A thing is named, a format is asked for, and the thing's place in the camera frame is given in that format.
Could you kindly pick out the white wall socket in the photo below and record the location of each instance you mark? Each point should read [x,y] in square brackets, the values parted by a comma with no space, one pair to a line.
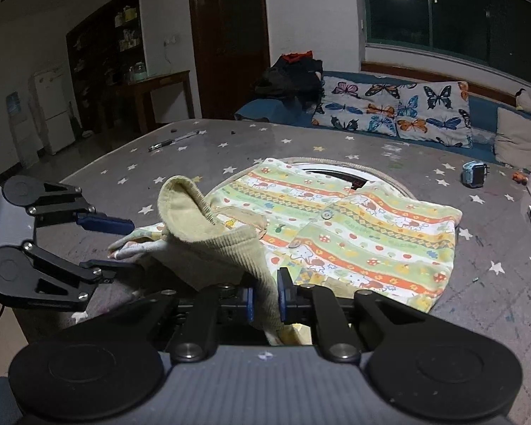
[170,40]

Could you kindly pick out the green framed window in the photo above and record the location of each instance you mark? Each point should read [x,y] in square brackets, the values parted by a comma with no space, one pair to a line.
[447,9]

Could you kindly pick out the white refrigerator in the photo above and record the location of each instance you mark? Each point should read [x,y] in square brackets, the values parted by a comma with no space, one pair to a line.
[53,106]

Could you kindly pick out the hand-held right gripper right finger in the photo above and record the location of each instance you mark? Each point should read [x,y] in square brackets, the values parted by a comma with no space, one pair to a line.
[284,295]

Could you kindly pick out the butterfly print pillow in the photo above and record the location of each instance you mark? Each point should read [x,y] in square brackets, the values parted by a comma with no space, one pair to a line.
[380,110]

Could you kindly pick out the yellow patterned child garment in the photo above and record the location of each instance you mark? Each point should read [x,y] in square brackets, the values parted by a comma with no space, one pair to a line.
[358,239]

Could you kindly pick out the small orange toy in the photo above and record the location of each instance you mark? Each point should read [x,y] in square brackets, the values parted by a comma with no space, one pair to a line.
[519,177]

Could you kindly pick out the grey star tablecloth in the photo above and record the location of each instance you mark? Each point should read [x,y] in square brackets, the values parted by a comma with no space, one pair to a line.
[491,239]

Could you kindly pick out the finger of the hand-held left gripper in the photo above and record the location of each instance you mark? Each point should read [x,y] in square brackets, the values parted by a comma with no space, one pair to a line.
[110,225]
[115,267]

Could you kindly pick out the dark wooden door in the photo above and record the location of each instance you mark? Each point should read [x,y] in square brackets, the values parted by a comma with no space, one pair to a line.
[225,31]

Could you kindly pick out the dark wooden shelf unit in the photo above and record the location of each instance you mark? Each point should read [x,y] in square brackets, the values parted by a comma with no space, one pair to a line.
[101,53]

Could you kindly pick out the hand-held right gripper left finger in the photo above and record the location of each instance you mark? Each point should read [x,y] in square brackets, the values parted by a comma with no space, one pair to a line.
[249,304]

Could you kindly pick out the white water dispenser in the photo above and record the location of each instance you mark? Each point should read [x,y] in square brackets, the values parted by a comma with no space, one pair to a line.
[20,133]

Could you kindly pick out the black clear pen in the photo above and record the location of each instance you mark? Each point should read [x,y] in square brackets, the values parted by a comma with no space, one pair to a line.
[172,141]

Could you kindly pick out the red cloth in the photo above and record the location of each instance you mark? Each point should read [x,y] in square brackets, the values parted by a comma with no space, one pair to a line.
[292,57]

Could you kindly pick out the blue sofa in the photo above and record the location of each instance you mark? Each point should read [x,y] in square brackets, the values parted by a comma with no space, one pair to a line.
[482,113]

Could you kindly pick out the wooden side table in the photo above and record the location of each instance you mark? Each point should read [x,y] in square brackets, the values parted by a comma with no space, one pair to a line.
[159,80]

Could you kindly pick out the grey pillow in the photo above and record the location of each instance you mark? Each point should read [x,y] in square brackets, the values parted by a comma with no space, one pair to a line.
[522,137]

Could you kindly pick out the pile of black clothes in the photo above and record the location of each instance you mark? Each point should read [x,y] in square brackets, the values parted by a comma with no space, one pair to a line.
[287,79]

